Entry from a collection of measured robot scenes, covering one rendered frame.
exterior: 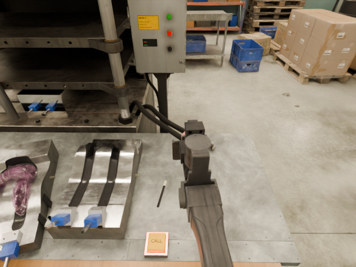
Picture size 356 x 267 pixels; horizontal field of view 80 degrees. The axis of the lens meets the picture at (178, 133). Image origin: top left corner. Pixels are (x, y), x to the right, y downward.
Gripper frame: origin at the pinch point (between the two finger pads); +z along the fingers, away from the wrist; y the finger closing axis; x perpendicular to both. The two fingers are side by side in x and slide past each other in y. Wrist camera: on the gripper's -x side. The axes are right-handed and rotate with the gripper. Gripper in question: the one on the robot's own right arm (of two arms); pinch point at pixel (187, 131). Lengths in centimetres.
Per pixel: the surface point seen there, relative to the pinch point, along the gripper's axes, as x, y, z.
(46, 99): 24, 80, 74
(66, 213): 27, 42, -8
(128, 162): 26.9, 23.2, 15.8
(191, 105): 112, -35, 214
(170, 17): -21, 0, 70
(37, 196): 31, 58, 4
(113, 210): 30.4, 27.0, -5.1
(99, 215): 26.2, 30.1, -9.6
